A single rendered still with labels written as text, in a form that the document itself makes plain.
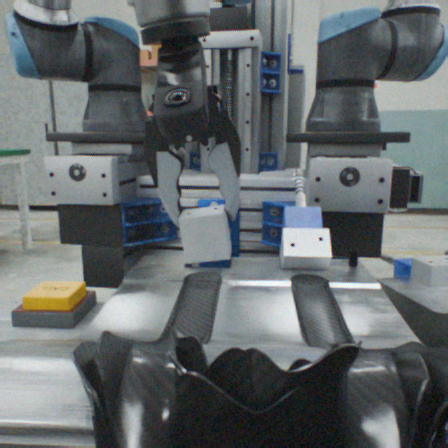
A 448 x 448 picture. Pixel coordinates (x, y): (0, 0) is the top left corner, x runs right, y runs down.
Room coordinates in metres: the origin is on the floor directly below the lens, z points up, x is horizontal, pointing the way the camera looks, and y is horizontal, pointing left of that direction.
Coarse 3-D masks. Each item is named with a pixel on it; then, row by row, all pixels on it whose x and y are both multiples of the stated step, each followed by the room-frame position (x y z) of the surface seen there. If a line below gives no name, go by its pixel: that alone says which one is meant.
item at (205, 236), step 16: (192, 208) 0.50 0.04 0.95; (208, 208) 0.49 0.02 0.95; (192, 224) 0.46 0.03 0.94; (208, 224) 0.46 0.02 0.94; (224, 224) 0.46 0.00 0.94; (192, 240) 0.47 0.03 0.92; (208, 240) 0.46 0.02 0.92; (224, 240) 0.46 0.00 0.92; (192, 256) 0.47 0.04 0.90; (208, 256) 0.47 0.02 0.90; (224, 256) 0.47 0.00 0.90
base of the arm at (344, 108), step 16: (336, 80) 0.88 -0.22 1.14; (352, 80) 0.88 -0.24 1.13; (368, 80) 0.89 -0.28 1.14; (320, 96) 0.91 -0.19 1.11; (336, 96) 0.88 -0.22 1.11; (352, 96) 0.87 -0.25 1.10; (368, 96) 0.89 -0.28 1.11; (320, 112) 0.90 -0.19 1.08; (336, 112) 0.87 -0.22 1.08; (352, 112) 0.86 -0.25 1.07; (368, 112) 0.89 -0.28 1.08; (320, 128) 0.88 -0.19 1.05; (336, 128) 0.86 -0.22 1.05; (352, 128) 0.86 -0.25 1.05; (368, 128) 0.87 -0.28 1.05
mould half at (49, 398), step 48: (144, 288) 0.41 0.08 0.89; (240, 288) 0.41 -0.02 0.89; (288, 288) 0.41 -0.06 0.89; (336, 288) 0.41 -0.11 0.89; (96, 336) 0.31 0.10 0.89; (144, 336) 0.31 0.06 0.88; (240, 336) 0.31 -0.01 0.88; (288, 336) 0.31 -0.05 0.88; (384, 336) 0.31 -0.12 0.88; (0, 384) 0.17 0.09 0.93; (48, 384) 0.16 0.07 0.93; (0, 432) 0.14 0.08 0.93; (48, 432) 0.14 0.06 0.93
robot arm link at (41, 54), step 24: (24, 0) 0.87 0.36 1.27; (48, 0) 0.86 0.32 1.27; (24, 24) 0.87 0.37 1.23; (48, 24) 0.87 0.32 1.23; (72, 24) 0.90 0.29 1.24; (24, 48) 0.87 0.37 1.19; (48, 48) 0.89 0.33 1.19; (72, 48) 0.92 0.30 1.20; (24, 72) 0.90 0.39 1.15; (48, 72) 0.91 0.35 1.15; (72, 72) 0.93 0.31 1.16
